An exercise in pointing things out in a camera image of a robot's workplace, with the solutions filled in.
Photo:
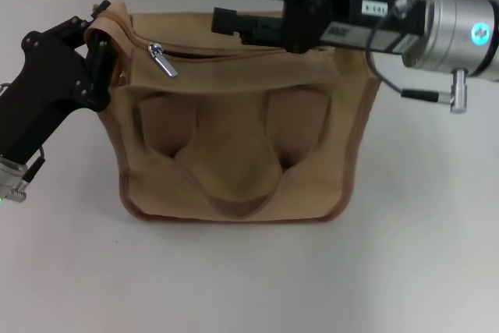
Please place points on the silver right elbow plug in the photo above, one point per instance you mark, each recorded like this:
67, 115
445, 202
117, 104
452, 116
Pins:
459, 91

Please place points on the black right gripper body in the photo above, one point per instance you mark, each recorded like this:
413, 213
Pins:
335, 13

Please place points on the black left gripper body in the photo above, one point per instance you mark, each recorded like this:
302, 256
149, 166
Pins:
43, 87

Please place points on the khaki canvas food bag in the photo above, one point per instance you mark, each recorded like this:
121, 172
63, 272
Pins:
234, 134

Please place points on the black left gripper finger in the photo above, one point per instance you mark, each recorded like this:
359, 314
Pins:
99, 68
68, 25

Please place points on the silver left elbow plug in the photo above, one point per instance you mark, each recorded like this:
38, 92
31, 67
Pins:
17, 195

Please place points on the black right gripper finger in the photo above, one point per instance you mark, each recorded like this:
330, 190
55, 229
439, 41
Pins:
257, 29

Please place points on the silver metal zipper pull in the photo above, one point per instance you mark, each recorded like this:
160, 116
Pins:
165, 64

